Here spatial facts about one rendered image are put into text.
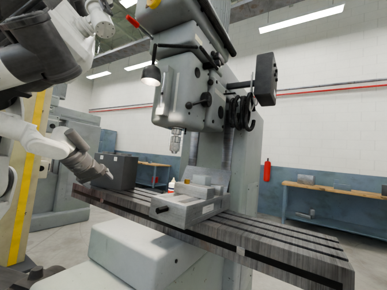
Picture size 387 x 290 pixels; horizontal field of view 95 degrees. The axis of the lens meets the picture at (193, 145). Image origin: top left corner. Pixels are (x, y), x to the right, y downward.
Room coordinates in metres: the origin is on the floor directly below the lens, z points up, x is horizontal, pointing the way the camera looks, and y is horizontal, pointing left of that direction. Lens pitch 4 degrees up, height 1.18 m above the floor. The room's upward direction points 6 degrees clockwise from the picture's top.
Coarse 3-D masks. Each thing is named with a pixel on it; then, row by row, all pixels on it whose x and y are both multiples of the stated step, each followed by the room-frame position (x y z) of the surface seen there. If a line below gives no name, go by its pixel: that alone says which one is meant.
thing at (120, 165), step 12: (96, 156) 1.03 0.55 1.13; (108, 156) 1.00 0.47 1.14; (120, 156) 0.97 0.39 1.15; (108, 168) 0.99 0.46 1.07; (120, 168) 0.96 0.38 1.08; (132, 168) 1.03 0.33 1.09; (96, 180) 1.02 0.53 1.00; (108, 180) 0.99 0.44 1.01; (120, 180) 0.96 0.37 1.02; (132, 180) 1.04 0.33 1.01
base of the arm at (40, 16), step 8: (16, 16) 0.37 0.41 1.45; (24, 16) 0.37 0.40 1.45; (32, 16) 0.37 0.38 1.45; (40, 16) 0.38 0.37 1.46; (48, 16) 0.40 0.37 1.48; (0, 24) 0.39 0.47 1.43; (8, 24) 0.37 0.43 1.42; (16, 24) 0.37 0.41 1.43; (24, 24) 0.37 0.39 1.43; (32, 24) 0.38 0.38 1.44; (8, 32) 0.41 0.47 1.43; (16, 40) 0.42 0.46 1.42; (72, 72) 0.47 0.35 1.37; (80, 72) 0.49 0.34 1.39; (48, 80) 0.46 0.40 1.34; (56, 80) 0.46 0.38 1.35; (64, 80) 0.47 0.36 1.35
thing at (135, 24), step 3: (129, 15) 0.65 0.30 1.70; (126, 18) 0.66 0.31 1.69; (129, 18) 0.66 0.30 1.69; (132, 18) 0.66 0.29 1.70; (129, 21) 0.67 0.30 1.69; (132, 21) 0.67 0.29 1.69; (135, 21) 0.68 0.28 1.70; (132, 24) 0.68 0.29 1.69; (135, 24) 0.68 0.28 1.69; (138, 24) 0.69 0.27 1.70; (135, 27) 0.69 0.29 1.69; (138, 27) 0.70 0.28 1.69; (141, 27) 0.71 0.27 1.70; (141, 30) 0.72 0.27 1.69; (144, 30) 0.72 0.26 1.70; (147, 33) 0.74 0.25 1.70; (147, 36) 0.75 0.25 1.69; (150, 36) 0.76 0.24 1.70
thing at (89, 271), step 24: (96, 264) 0.67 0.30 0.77; (192, 264) 0.74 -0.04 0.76; (216, 264) 0.95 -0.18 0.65; (48, 288) 0.54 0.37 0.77; (72, 288) 0.55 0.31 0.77; (96, 288) 0.56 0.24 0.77; (120, 288) 0.57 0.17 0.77; (168, 288) 0.61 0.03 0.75; (192, 288) 0.75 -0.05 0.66; (216, 288) 0.98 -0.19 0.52
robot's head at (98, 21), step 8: (88, 0) 0.56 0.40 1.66; (96, 0) 0.56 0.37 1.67; (88, 8) 0.57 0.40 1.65; (96, 8) 0.56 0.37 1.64; (80, 16) 0.57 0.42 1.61; (88, 16) 0.57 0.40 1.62; (96, 16) 0.54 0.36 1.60; (104, 16) 0.55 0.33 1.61; (88, 24) 0.57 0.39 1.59; (96, 24) 0.54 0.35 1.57; (104, 24) 0.56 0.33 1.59; (112, 24) 0.57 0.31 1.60; (96, 32) 0.57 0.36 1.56; (104, 32) 0.58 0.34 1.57; (112, 32) 0.59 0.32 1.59
